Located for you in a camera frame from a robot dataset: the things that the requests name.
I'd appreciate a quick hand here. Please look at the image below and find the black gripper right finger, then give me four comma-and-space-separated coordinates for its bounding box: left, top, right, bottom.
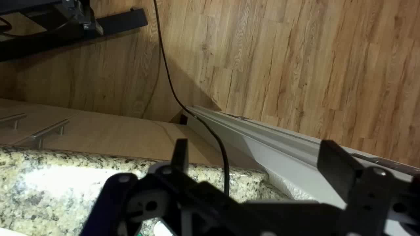
316, 140, 363, 201

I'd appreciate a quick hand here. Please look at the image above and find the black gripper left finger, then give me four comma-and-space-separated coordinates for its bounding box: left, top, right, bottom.
170, 138, 189, 170

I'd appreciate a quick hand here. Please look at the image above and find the open white drawer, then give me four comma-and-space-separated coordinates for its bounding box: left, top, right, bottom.
180, 103, 416, 207

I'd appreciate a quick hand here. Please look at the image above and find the wooden vanity cabinet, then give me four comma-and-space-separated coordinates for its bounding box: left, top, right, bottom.
0, 98, 222, 166

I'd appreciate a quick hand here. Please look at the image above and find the black power cable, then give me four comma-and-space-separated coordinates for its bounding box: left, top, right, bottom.
151, 0, 232, 196

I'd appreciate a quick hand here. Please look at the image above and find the right steel cabinet handle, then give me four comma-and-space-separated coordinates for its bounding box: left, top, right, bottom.
31, 119, 69, 148

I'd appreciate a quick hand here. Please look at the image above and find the steel cabinet handle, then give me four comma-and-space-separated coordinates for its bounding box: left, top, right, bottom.
31, 119, 69, 148
0, 112, 25, 129

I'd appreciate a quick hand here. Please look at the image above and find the left steel cabinet handle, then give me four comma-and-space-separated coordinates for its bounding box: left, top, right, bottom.
0, 112, 25, 129

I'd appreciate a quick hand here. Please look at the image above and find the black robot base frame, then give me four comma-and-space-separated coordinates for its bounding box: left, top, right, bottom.
0, 0, 147, 61

